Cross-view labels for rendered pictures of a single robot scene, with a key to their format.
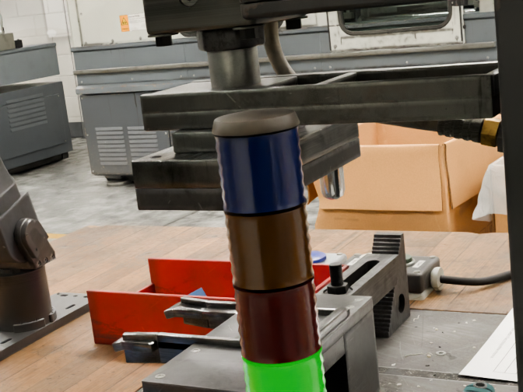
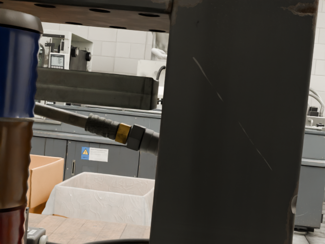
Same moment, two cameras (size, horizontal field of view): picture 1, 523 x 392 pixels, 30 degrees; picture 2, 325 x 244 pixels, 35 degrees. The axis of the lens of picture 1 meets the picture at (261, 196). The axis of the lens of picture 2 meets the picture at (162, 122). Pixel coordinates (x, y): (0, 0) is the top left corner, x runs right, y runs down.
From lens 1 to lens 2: 0.23 m
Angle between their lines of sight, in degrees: 27
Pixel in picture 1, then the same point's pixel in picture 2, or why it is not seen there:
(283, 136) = (28, 37)
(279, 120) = (27, 17)
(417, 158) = not seen: hidden behind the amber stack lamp
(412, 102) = (88, 89)
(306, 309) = (16, 237)
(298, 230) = (24, 146)
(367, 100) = (51, 83)
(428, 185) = not seen: hidden behind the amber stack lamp
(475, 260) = (66, 234)
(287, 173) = (25, 78)
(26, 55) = not seen: outside the picture
